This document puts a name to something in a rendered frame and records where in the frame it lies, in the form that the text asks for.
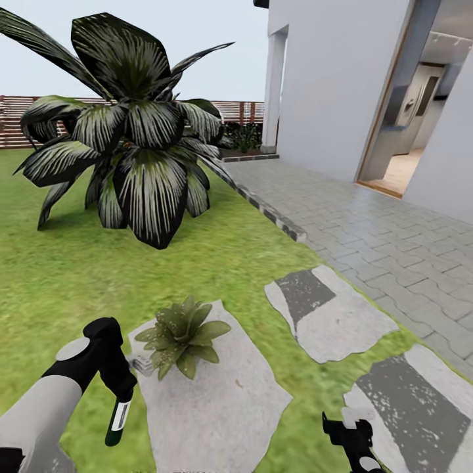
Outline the insectifuge atomizer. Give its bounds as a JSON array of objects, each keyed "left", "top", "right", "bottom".
[{"left": 104, "top": 397, "right": 132, "bottom": 447}]

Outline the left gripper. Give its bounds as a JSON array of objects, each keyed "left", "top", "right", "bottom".
[{"left": 98, "top": 354, "right": 138, "bottom": 402}]

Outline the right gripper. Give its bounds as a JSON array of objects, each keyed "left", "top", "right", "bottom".
[{"left": 323, "top": 418, "right": 373, "bottom": 451}]

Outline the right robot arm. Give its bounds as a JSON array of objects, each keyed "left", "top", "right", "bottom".
[{"left": 323, "top": 406, "right": 386, "bottom": 473}]

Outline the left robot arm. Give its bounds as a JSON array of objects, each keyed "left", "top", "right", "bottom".
[{"left": 0, "top": 317, "right": 154, "bottom": 473}]

